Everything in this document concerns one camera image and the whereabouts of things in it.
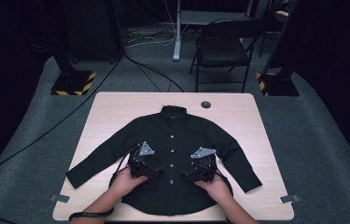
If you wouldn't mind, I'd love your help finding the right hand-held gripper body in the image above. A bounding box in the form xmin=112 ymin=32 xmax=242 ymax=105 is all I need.
xmin=189 ymin=147 xmax=218 ymax=184

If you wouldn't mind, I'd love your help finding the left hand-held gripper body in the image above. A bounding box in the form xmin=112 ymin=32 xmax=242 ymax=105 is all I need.
xmin=128 ymin=140 xmax=157 ymax=180

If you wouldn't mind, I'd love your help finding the black button shirt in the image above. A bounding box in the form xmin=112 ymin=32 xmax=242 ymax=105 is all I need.
xmin=65 ymin=105 xmax=263 ymax=217

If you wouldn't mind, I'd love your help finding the person's right hand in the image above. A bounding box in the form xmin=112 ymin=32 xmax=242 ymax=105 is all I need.
xmin=193 ymin=175 xmax=231 ymax=203

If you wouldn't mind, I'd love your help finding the person's left hand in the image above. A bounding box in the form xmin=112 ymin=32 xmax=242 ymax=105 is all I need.
xmin=108 ymin=166 xmax=149 ymax=199

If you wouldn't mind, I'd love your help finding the grey table clip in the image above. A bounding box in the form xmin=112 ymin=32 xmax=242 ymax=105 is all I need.
xmin=279 ymin=194 xmax=301 ymax=204
xmin=49 ymin=193 xmax=71 ymax=203

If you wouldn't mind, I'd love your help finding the black stand with striped base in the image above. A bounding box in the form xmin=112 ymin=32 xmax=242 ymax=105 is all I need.
xmin=255 ymin=0 xmax=301 ymax=97
xmin=50 ymin=36 xmax=97 ymax=97

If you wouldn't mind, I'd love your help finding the black folding chair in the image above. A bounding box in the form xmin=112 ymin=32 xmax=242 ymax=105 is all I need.
xmin=189 ymin=18 xmax=266 ymax=93

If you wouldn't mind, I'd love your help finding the black cabinet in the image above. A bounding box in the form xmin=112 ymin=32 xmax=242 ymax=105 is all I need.
xmin=60 ymin=0 xmax=124 ymax=64

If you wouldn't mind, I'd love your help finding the right hand-held gripper cable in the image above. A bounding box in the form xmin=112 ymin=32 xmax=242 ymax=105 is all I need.
xmin=212 ymin=158 xmax=234 ymax=198

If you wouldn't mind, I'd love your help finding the hand-held gripper cable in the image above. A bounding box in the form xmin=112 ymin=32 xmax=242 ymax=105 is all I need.
xmin=212 ymin=158 xmax=234 ymax=198
xmin=108 ymin=145 xmax=140 ymax=189

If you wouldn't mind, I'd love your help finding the left hand-held gripper cable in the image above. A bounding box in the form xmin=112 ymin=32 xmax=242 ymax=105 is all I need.
xmin=108 ymin=145 xmax=140 ymax=189

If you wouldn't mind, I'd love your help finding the black wrist strap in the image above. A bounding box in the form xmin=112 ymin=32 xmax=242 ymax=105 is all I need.
xmin=68 ymin=206 xmax=116 ymax=222

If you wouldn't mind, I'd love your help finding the short black floor cable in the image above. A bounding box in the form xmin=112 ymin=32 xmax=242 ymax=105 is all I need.
xmin=123 ymin=53 xmax=185 ymax=93

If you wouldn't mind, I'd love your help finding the long black floor cable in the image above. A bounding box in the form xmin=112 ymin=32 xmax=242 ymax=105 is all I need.
xmin=0 ymin=50 xmax=124 ymax=224

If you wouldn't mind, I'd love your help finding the tangle of floor cables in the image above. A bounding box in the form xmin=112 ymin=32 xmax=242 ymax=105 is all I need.
xmin=125 ymin=25 xmax=177 ymax=49

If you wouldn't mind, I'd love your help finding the white desk frame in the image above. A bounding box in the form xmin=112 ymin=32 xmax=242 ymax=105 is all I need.
xmin=172 ymin=0 xmax=258 ymax=62

